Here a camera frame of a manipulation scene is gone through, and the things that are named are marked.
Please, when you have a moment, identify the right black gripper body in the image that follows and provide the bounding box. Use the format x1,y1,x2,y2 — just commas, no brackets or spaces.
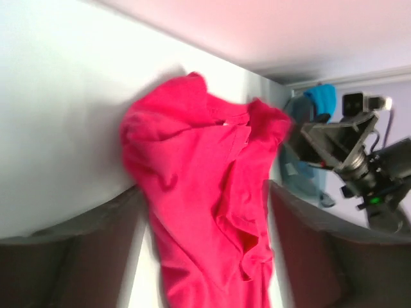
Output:
285,112,378,180

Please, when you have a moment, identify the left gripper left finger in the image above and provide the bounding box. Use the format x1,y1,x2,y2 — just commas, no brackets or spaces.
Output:
1,188,143,307

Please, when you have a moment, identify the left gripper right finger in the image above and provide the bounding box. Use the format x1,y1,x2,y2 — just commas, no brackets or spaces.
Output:
269,181,410,307

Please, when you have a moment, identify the pink t shirt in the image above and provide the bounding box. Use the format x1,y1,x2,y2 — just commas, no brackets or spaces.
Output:
120,73,291,307

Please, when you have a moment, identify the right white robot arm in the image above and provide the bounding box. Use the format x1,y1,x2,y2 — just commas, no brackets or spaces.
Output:
286,112,410,235

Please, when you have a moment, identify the teal plastic basket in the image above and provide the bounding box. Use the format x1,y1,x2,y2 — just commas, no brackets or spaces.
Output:
277,96,337,208

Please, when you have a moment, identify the blue t shirt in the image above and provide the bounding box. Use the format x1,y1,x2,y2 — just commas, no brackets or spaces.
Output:
303,84,337,121

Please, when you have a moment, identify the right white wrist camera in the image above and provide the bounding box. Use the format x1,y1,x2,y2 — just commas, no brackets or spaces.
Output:
342,92,392,117

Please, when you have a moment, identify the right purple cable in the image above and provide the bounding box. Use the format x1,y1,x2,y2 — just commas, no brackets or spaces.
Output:
369,108,396,155

